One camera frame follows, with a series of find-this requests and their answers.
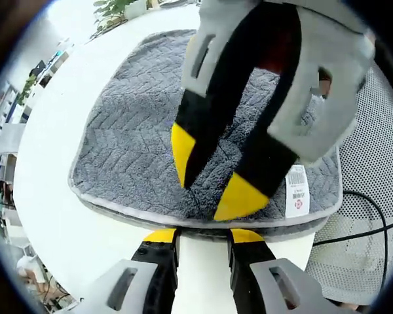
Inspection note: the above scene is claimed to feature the grey towel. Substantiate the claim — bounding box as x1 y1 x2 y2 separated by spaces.
67 29 343 245

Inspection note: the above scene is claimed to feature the white mesh chair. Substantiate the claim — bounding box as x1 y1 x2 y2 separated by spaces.
306 63 393 305

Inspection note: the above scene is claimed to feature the potted green plant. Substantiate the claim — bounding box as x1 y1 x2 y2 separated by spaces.
90 0 151 39

